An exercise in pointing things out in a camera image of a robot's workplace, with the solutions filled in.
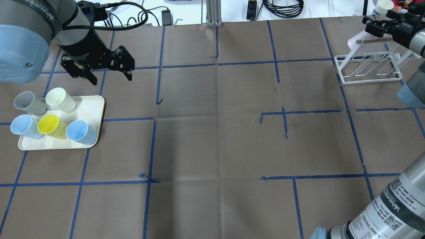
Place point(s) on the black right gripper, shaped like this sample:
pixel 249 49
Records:
pixel 405 27

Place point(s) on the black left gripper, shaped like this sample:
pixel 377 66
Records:
pixel 83 50

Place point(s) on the pink plastic cup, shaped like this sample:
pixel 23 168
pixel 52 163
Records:
pixel 360 45

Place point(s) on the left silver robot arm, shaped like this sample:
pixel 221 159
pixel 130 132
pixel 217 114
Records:
pixel 29 26

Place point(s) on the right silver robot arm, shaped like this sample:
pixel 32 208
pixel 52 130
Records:
pixel 321 152

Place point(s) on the paper cup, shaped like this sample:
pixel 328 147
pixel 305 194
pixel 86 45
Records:
pixel 382 7

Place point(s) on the cream white cup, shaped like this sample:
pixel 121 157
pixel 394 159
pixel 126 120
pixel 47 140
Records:
pixel 60 99

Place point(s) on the yellow plastic cup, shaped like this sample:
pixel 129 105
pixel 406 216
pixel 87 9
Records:
pixel 53 126

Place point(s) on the grey plastic cup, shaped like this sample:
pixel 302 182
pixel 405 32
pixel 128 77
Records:
pixel 29 103

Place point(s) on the light blue cup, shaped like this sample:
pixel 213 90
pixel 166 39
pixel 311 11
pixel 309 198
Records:
pixel 26 126

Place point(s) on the black power adapter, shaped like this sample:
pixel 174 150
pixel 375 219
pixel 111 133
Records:
pixel 166 18

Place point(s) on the white wire cup rack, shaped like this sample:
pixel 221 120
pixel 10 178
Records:
pixel 381 65

